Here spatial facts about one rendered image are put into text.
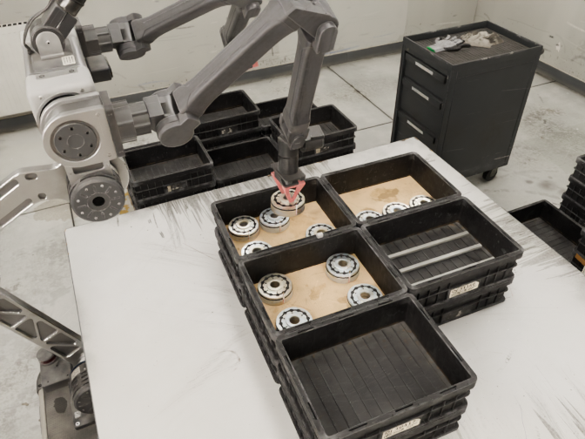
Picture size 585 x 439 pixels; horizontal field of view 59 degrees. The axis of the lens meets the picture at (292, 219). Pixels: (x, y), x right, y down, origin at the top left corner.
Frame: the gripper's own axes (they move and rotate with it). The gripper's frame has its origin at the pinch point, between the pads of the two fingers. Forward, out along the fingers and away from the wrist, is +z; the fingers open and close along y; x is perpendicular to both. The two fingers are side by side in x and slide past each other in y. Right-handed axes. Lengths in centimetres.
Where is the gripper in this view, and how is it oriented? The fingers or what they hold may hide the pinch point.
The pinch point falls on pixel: (287, 195)
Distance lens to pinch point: 154.9
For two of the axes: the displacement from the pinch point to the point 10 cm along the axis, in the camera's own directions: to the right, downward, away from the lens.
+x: -8.9, 2.7, -3.7
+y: -4.6, -5.5, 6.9
